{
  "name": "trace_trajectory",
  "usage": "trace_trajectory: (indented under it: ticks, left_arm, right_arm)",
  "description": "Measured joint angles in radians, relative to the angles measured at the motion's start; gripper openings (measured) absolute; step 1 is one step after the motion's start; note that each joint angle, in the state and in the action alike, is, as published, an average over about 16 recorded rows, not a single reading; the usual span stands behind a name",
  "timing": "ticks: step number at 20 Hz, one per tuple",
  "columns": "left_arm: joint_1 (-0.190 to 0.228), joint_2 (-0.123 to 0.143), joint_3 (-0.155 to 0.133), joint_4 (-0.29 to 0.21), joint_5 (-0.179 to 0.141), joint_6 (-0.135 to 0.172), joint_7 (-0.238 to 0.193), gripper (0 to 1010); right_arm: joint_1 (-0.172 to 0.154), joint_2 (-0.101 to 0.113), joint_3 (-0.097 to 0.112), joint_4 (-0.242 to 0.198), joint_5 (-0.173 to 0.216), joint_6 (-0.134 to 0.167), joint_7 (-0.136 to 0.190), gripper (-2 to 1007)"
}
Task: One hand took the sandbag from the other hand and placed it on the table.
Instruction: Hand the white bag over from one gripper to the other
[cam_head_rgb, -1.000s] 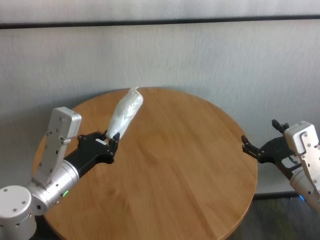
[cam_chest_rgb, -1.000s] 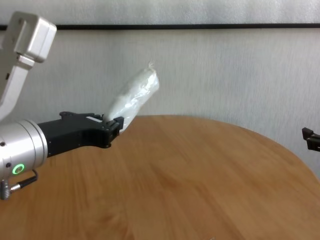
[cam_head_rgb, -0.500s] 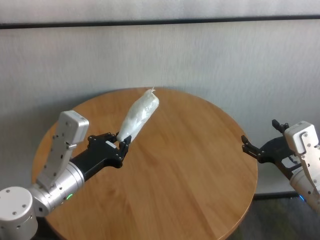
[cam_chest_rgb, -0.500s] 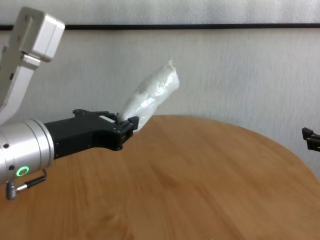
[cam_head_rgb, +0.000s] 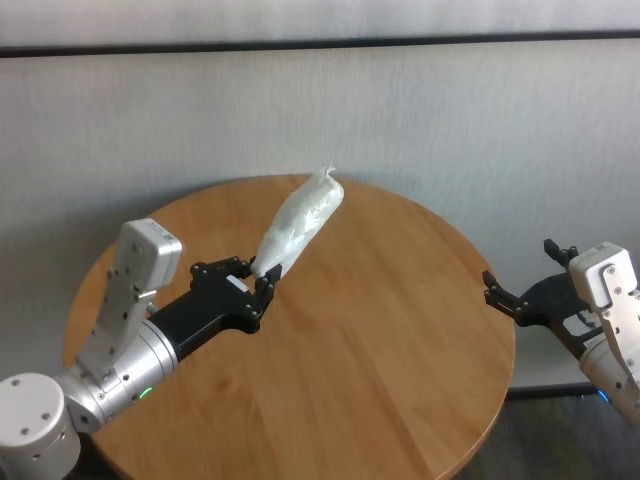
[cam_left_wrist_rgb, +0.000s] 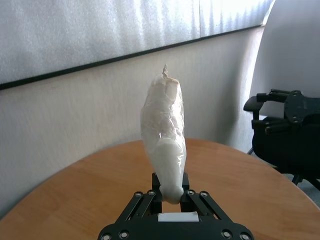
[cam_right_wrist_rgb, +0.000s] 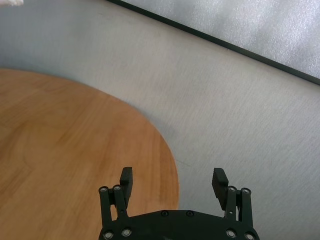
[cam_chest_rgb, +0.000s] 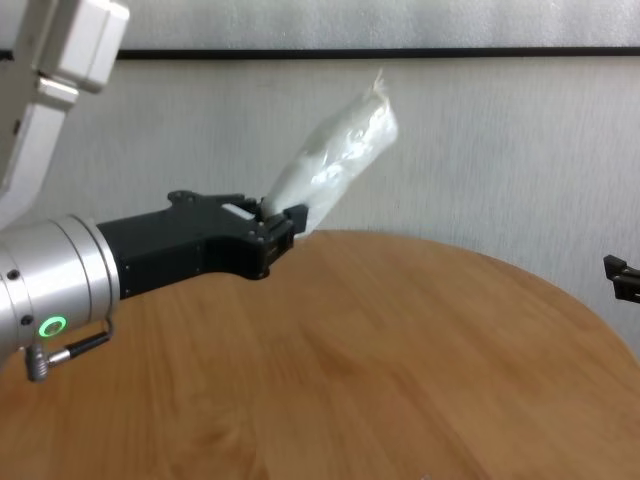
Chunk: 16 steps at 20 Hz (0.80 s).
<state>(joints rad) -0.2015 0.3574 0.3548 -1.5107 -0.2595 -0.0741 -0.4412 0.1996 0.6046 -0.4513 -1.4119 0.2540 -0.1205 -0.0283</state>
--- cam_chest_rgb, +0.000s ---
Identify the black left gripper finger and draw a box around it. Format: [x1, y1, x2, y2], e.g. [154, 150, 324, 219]
[255, 202, 309, 270]
[233, 195, 264, 220]

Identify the black wall trim strip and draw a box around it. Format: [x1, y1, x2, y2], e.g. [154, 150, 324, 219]
[0, 46, 640, 62]

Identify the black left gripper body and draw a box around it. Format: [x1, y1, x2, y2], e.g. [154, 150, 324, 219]
[97, 189, 275, 301]

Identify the white plastic sandbag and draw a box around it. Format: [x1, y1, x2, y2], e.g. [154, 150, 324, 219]
[264, 68, 400, 236]

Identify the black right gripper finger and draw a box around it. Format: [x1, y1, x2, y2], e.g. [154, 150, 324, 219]
[603, 253, 640, 302]

